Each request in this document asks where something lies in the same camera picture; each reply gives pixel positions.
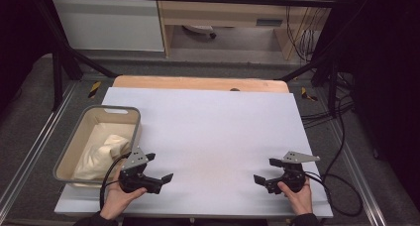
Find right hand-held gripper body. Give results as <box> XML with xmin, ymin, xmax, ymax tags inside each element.
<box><xmin>263</xmin><ymin>151</ymin><xmax>321</xmax><ymax>195</ymax></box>

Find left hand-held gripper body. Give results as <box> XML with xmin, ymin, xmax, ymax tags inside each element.
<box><xmin>118</xmin><ymin>146</ymin><xmax>165</xmax><ymax>195</ymax></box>

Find cream cloth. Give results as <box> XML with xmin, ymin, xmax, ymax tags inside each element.
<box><xmin>71</xmin><ymin>134</ymin><xmax>132</xmax><ymax>181</ymax></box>

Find beige basket with grey rim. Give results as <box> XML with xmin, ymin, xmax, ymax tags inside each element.
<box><xmin>52</xmin><ymin>104</ymin><xmax>143</xmax><ymax>188</ymax></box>

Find person's left hand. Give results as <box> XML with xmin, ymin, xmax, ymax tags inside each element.
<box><xmin>99</xmin><ymin>168</ymin><xmax>149</xmax><ymax>221</ymax></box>

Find person's right hand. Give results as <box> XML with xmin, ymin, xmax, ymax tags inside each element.
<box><xmin>276</xmin><ymin>177</ymin><xmax>314</xmax><ymax>217</ymax></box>

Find white table cover sheet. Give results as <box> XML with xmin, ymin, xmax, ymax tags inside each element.
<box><xmin>53</xmin><ymin>86</ymin><xmax>334</xmax><ymax>219</ymax></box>

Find yellow black tape marker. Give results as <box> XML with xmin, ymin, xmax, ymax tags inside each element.
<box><xmin>300</xmin><ymin>86</ymin><xmax>319</xmax><ymax>103</ymax></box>

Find wooden board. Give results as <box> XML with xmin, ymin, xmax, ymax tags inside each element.
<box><xmin>112</xmin><ymin>74</ymin><xmax>291</xmax><ymax>94</ymax></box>

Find white cabinet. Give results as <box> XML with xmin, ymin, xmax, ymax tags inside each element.
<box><xmin>52</xmin><ymin>0</ymin><xmax>165</xmax><ymax>53</ymax></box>

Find light wooden desk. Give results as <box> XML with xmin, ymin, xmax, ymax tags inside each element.
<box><xmin>155</xmin><ymin>0</ymin><xmax>340</xmax><ymax>60</ymax></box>

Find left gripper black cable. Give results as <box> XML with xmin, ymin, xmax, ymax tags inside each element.
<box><xmin>99</xmin><ymin>152</ymin><xmax>133</xmax><ymax>210</ymax></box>

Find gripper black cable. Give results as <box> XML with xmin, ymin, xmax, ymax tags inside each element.
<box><xmin>303</xmin><ymin>93</ymin><xmax>365</xmax><ymax>218</ymax></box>
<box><xmin>99</xmin><ymin>152</ymin><xmax>133</xmax><ymax>210</ymax></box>

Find aluminium floor rail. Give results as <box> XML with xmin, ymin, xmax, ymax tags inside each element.
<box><xmin>326</xmin><ymin>118</ymin><xmax>388</xmax><ymax>226</ymax></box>
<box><xmin>0</xmin><ymin>81</ymin><xmax>79</xmax><ymax>214</ymax></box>

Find black floor cable bundle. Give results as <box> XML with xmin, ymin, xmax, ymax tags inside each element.
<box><xmin>300</xmin><ymin>100</ymin><xmax>355</xmax><ymax>129</ymax></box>

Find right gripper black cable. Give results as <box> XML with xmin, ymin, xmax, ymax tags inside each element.
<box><xmin>303</xmin><ymin>93</ymin><xmax>365</xmax><ymax>218</ymax></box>

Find hanging black cables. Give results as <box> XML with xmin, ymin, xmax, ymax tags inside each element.
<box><xmin>284</xmin><ymin>0</ymin><xmax>335</xmax><ymax>62</ymax></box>

